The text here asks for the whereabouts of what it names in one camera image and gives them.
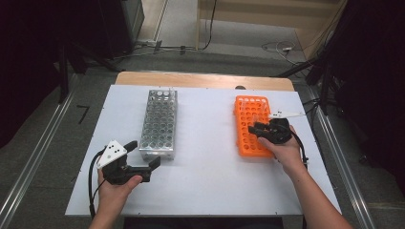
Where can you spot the person's left hand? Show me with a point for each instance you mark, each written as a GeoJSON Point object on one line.
{"type": "Point", "coordinates": [113, 197]}

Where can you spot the black tripod stand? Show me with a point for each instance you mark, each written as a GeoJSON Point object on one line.
{"type": "Point", "coordinates": [324, 92]}
{"type": "Point", "coordinates": [64, 76]}

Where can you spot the dark cabinet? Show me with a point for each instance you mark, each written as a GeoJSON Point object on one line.
{"type": "Point", "coordinates": [122, 25]}

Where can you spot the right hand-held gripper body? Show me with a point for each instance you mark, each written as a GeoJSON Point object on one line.
{"type": "Point", "coordinates": [278, 132]}

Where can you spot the metal test tube rack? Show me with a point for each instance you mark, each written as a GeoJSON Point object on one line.
{"type": "Point", "coordinates": [158, 127]}

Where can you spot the white board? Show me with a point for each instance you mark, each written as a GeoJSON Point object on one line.
{"type": "Point", "coordinates": [203, 184]}

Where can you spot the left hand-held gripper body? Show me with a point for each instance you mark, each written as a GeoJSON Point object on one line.
{"type": "Point", "coordinates": [111, 152]}

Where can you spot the orange test tube rack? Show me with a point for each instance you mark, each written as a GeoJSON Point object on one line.
{"type": "Point", "coordinates": [246, 111]}

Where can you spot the power strip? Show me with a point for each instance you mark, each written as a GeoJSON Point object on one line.
{"type": "Point", "coordinates": [149, 44]}

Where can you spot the person's right hand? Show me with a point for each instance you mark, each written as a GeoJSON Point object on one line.
{"type": "Point", "coordinates": [288, 156]}

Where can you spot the black curtain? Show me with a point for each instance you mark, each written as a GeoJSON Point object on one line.
{"type": "Point", "coordinates": [25, 63]}
{"type": "Point", "coordinates": [375, 79]}

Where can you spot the aluminium floor rail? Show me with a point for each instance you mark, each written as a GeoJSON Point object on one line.
{"type": "Point", "coordinates": [350, 187]}
{"type": "Point", "coordinates": [35, 157]}

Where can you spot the wooden table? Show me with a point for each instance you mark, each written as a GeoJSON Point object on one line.
{"type": "Point", "coordinates": [191, 79]}

